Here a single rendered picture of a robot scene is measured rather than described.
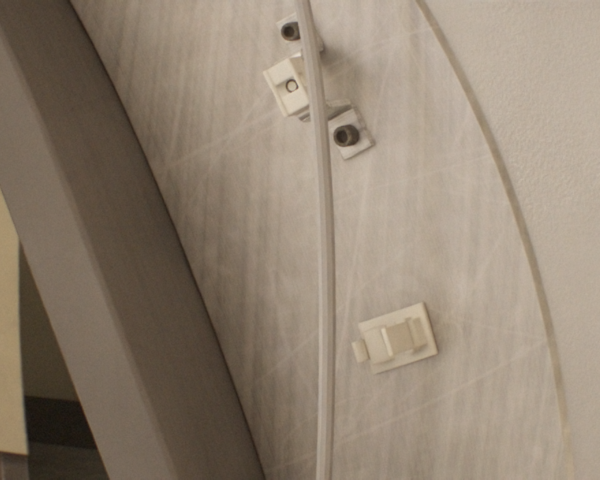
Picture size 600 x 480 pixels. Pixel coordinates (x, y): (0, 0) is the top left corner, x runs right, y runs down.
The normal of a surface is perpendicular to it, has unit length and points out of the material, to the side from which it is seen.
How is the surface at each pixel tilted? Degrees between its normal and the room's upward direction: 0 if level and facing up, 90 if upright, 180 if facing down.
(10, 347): 90
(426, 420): 90
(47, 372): 90
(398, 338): 67
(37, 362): 90
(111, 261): 61
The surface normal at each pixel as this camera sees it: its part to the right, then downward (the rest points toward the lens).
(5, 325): 0.17, 0.18
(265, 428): -0.50, 0.12
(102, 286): 0.20, -0.18
